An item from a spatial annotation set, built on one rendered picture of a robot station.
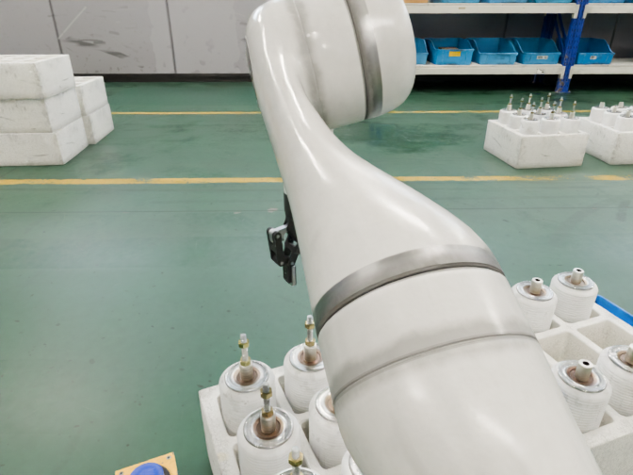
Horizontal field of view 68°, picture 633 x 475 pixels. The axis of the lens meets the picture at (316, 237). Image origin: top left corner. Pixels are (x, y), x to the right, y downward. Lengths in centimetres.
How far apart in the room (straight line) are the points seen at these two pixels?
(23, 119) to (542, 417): 294
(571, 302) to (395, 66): 95
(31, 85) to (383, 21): 269
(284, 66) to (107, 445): 98
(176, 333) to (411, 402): 123
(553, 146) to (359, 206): 268
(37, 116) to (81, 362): 184
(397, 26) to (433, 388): 22
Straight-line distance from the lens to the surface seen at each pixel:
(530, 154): 281
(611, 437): 98
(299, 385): 86
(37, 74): 290
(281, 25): 31
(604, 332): 128
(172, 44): 570
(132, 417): 119
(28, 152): 305
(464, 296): 19
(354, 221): 21
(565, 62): 538
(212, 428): 87
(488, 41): 559
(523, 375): 19
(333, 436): 78
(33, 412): 129
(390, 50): 31
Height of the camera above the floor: 83
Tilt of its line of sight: 27 degrees down
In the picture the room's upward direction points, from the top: straight up
